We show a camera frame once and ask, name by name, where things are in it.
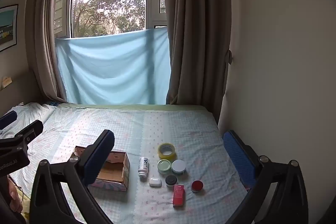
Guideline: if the patterned cardboard box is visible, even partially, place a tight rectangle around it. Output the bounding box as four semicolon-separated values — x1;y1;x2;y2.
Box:
70;146;130;191

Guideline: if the brown curtain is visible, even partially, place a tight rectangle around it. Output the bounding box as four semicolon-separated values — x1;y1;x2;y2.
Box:
28;0;79;104
161;0;233;125

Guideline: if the silver jar with red lid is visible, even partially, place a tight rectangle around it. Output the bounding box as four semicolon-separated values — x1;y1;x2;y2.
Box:
191;180;204;193

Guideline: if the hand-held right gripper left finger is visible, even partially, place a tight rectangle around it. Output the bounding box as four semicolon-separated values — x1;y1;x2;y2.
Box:
29;130;115;224

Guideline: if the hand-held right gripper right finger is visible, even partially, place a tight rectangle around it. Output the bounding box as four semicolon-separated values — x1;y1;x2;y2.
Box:
223;130;309;224

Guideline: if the red carton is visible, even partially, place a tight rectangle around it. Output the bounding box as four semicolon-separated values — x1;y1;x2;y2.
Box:
172;184;185;208

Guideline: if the yellow tape roll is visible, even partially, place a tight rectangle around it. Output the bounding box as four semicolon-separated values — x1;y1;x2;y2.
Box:
158;143;177;161

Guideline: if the white pill bottle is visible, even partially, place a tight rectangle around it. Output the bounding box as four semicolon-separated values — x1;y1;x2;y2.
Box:
138;156;150;178

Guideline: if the light blue cloth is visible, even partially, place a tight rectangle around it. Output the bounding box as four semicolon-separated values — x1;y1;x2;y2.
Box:
55;28;172;105

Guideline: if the green jar with white lid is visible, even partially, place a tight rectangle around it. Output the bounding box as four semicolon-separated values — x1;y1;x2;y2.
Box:
171;160;187;176

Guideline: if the checkered floral bed sheet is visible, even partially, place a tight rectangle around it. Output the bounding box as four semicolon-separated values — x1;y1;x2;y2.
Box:
0;103;248;224

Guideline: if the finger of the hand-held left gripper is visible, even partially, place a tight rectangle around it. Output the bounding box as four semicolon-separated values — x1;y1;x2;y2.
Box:
0;111;18;130
14;120;44;147

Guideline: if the wall poster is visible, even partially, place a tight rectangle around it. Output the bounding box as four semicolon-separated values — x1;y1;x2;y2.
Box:
0;4;19;52

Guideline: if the pale green lid jar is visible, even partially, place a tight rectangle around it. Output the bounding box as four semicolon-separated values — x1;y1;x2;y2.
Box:
157;159;172;174

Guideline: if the person's left hand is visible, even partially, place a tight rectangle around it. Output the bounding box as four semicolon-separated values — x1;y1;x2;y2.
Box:
8;176;23;211

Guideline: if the floral pillow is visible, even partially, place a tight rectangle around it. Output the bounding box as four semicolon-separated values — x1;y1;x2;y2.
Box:
0;102;57;135

